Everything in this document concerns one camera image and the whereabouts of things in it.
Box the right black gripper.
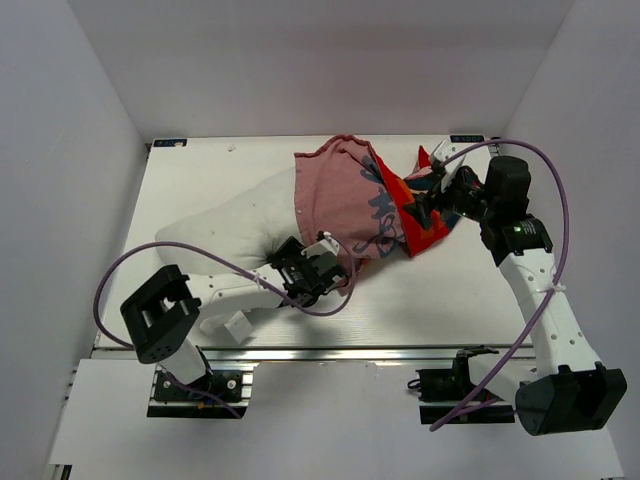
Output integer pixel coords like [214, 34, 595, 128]
[401, 167, 496, 231]

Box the white pillow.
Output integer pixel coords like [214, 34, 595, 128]
[154, 167, 306, 344]

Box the red cartoon print pillowcase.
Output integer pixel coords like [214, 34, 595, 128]
[294, 135, 460, 268]

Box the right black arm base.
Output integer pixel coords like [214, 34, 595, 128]
[407, 346, 515, 425]

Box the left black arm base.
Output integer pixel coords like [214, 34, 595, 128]
[146, 366, 253, 420]

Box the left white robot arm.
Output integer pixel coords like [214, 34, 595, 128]
[120, 232, 355, 399]

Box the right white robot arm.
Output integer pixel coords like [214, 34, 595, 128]
[405, 156, 627, 436]

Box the blue label sticker right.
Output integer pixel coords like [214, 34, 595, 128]
[449, 134, 485, 144]

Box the blue label sticker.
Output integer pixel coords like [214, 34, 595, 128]
[449, 134, 485, 144]
[152, 138, 188, 148]

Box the blue label sticker left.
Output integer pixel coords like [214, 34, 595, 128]
[152, 138, 188, 148]

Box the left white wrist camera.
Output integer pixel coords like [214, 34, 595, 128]
[302, 231, 340, 258]

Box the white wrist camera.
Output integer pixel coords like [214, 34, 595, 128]
[302, 231, 340, 258]
[431, 139, 466, 192]

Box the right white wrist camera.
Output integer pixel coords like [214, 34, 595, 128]
[431, 139, 466, 192]

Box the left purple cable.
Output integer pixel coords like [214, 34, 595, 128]
[94, 234, 357, 419]

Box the purple cable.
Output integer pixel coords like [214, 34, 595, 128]
[428, 138, 571, 432]
[94, 234, 357, 419]

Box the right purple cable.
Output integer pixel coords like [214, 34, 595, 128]
[428, 138, 571, 432]

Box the aluminium table frame rail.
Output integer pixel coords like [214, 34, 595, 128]
[89, 344, 536, 363]

